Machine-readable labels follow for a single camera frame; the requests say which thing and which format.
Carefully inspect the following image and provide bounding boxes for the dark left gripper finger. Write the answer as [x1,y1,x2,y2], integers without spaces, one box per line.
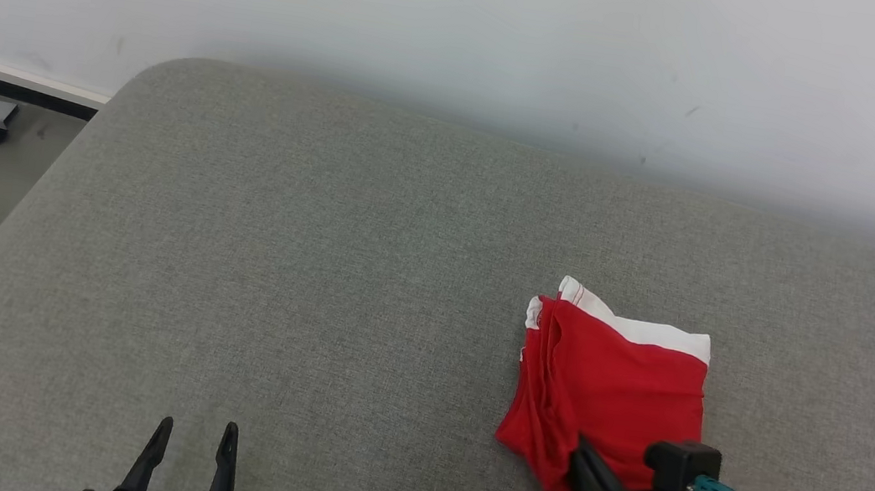
[204,419,245,491]
[113,411,175,491]

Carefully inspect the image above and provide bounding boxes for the grey fabric sofa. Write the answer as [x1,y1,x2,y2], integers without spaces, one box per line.
[0,32,875,491]

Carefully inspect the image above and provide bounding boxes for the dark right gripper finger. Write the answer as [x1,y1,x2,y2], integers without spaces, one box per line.
[566,432,629,491]

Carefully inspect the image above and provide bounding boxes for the red shorts with white stripe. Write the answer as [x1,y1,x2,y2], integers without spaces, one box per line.
[488,269,721,491]

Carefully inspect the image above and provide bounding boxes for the white wall baseboard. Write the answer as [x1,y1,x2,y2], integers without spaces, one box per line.
[0,55,115,123]

